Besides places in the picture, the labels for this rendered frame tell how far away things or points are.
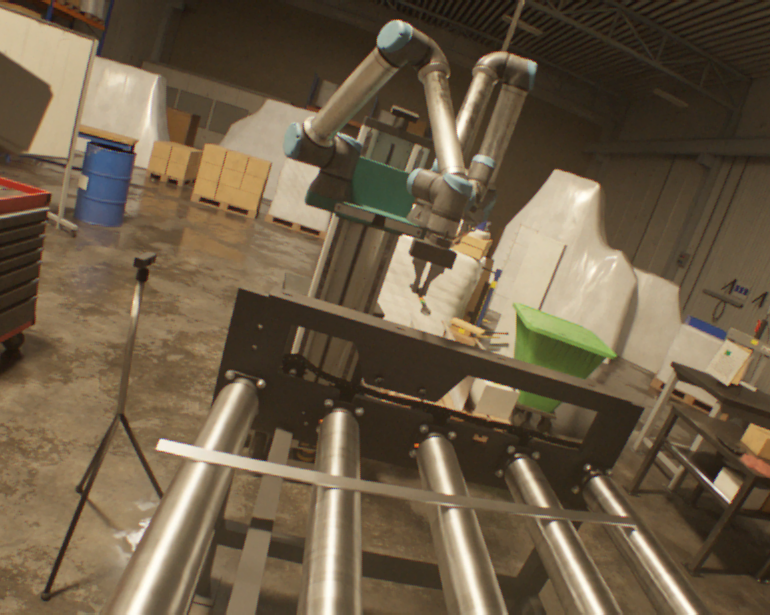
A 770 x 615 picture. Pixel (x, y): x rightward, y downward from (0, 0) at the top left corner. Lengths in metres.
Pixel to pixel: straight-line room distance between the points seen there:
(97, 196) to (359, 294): 4.39
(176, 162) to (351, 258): 8.72
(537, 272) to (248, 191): 5.90
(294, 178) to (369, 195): 7.07
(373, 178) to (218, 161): 7.21
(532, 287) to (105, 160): 4.87
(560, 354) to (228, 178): 7.03
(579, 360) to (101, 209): 5.32
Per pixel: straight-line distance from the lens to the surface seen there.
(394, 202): 2.39
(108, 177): 6.35
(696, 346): 8.00
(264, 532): 1.17
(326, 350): 2.64
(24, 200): 2.93
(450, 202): 1.40
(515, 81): 2.26
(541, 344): 3.89
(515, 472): 1.56
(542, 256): 5.06
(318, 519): 1.06
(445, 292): 4.71
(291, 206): 9.46
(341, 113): 1.97
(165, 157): 11.05
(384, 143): 2.45
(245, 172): 9.38
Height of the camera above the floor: 1.57
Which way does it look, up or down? 15 degrees down
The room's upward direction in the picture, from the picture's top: 20 degrees clockwise
